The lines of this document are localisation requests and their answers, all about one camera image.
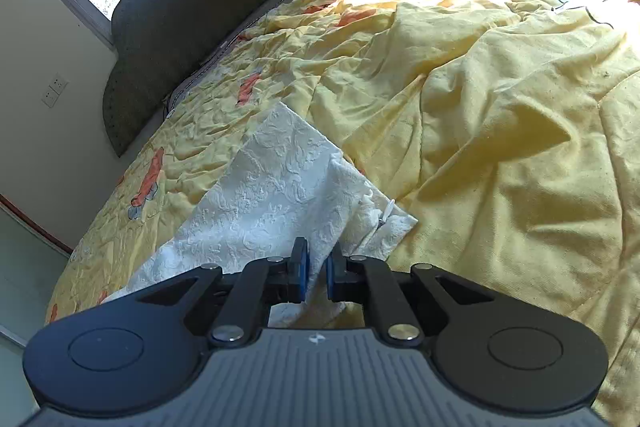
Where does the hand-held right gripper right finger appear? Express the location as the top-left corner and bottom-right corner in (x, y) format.
(325, 241), (497, 348)

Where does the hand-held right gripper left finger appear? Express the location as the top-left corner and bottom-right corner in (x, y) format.
(136, 236), (311, 348)

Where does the white textured towel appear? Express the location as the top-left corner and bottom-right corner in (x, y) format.
(102, 102), (419, 329)

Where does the yellow printed blanket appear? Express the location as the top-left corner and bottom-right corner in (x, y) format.
(45, 0), (640, 427)

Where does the dark green headboard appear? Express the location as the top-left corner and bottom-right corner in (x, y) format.
(102, 0), (381, 158)

